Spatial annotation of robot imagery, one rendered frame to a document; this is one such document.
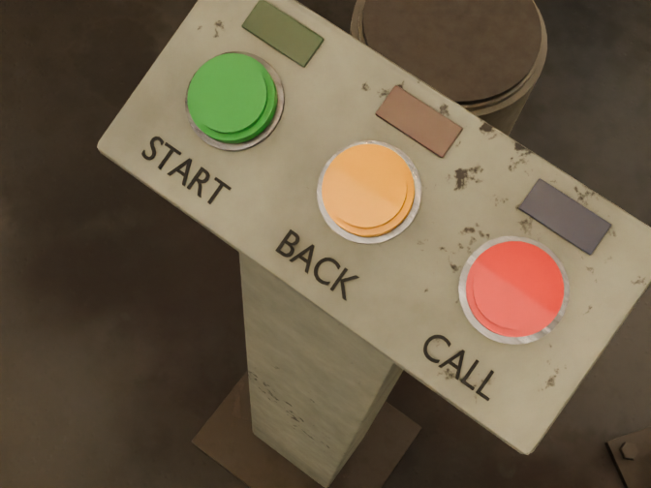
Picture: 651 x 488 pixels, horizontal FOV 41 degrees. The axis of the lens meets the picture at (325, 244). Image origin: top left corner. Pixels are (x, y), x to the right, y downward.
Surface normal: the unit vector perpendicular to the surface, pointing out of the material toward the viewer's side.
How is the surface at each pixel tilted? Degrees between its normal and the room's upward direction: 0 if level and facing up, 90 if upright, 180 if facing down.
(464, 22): 0
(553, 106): 0
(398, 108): 20
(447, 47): 0
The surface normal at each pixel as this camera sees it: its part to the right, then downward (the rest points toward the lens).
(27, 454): 0.07, -0.38
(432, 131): -0.14, -0.11
